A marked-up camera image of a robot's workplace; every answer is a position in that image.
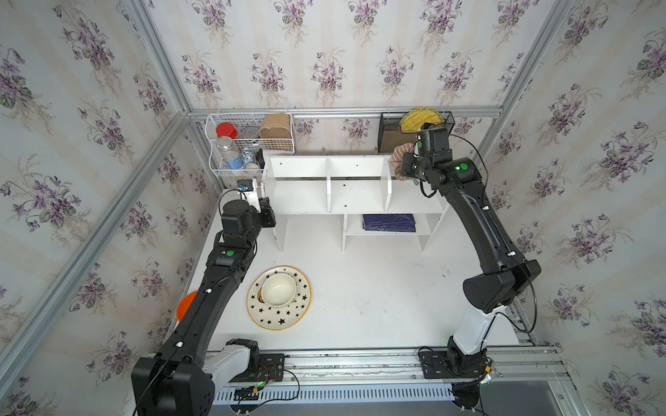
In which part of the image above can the orange round object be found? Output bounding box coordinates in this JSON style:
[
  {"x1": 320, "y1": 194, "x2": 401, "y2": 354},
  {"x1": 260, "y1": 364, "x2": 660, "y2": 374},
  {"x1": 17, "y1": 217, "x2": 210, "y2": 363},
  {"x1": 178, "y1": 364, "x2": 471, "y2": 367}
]
[{"x1": 176, "y1": 291, "x2": 197, "y2": 322}]

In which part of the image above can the clear plastic bottle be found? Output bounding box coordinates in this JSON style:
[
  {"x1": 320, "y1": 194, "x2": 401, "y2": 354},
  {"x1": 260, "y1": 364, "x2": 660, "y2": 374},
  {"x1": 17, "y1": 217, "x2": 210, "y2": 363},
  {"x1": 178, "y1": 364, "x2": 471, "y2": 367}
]
[{"x1": 216, "y1": 136, "x2": 244, "y2": 171}]

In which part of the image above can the star patterned plate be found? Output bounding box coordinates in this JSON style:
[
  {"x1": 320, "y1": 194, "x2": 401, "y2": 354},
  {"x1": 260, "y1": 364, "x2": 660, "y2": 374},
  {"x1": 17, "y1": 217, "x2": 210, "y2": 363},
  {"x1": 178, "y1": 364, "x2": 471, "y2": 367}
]
[{"x1": 246, "y1": 266, "x2": 312, "y2": 331}]

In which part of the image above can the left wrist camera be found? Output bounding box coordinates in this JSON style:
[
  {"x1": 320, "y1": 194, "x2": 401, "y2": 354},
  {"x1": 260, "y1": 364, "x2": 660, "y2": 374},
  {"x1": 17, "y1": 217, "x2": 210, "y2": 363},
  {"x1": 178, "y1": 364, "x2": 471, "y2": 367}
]
[{"x1": 237, "y1": 179, "x2": 260, "y2": 210}]

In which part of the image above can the white ceramic bowl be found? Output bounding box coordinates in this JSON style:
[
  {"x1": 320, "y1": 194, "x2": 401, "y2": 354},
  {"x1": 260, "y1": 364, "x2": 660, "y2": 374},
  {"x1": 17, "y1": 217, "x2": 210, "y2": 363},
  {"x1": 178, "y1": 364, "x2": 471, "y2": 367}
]
[{"x1": 260, "y1": 273, "x2": 298, "y2": 308}]

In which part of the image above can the white wooden bookshelf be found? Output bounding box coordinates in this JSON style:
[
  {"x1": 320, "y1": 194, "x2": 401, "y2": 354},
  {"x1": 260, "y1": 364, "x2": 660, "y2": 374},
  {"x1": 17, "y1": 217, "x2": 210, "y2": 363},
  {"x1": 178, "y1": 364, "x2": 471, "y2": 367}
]
[{"x1": 262, "y1": 155, "x2": 449, "y2": 251}]

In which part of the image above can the aluminium mounting rail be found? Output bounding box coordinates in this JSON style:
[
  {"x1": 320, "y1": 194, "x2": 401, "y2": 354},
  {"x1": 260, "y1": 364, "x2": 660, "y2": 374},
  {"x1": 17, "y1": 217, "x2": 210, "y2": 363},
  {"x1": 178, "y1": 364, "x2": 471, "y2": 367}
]
[{"x1": 145, "y1": 345, "x2": 571, "y2": 388}]

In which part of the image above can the dark blue book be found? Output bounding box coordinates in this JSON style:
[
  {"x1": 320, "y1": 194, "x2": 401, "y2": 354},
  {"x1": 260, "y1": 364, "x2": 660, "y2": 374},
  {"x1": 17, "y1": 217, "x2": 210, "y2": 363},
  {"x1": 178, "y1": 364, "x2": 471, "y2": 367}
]
[{"x1": 362, "y1": 214, "x2": 416, "y2": 233}]

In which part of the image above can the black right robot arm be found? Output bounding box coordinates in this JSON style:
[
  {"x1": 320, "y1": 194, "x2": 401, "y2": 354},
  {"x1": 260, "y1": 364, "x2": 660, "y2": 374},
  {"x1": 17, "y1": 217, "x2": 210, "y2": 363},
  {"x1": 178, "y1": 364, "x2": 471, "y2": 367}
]
[{"x1": 400, "y1": 123, "x2": 541, "y2": 356}]

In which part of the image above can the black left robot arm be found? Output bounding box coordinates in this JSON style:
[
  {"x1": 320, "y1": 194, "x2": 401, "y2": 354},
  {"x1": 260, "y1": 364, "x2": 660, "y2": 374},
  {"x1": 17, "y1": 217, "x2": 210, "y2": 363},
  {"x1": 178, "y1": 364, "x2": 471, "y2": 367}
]
[{"x1": 131, "y1": 198, "x2": 276, "y2": 415}]

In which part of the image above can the yellow woven mat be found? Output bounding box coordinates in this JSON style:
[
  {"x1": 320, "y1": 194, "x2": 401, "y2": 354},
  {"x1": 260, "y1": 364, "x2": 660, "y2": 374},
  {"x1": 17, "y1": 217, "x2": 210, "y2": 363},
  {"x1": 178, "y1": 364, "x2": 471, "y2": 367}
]
[{"x1": 398, "y1": 107, "x2": 443, "y2": 133}]

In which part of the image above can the black mesh basket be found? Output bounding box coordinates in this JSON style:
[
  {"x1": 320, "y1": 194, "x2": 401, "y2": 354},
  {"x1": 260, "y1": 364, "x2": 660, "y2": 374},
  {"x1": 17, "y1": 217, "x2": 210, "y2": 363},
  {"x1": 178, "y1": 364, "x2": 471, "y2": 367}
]
[{"x1": 377, "y1": 110, "x2": 455, "y2": 154}]

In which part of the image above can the white wire basket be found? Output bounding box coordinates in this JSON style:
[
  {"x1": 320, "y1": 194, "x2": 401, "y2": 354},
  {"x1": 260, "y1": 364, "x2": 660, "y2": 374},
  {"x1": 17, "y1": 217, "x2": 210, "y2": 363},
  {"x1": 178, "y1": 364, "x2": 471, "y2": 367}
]
[{"x1": 203, "y1": 111, "x2": 295, "y2": 178}]

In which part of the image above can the brown cardboard box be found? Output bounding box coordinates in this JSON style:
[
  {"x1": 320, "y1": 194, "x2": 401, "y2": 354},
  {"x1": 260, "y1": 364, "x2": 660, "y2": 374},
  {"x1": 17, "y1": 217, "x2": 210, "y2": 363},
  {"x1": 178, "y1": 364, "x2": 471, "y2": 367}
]
[{"x1": 259, "y1": 113, "x2": 292, "y2": 140}]

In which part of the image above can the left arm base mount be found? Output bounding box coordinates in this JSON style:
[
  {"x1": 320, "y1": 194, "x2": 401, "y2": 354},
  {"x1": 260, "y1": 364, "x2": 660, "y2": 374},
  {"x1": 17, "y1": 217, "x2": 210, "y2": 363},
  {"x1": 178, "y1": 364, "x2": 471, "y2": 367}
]
[{"x1": 227, "y1": 338, "x2": 285, "y2": 383}]

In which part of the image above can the brown striped cloth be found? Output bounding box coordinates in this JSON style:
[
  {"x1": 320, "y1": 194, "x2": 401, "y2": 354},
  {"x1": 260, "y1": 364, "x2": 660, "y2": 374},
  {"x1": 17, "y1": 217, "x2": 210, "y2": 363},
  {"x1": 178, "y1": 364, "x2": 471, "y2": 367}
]
[{"x1": 390, "y1": 143, "x2": 415, "y2": 181}]

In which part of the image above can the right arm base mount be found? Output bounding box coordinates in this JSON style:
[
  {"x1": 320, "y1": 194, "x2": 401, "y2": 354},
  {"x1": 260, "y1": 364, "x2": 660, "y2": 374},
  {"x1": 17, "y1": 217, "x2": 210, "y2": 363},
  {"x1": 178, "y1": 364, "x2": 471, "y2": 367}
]
[{"x1": 417, "y1": 347, "x2": 493, "y2": 381}]

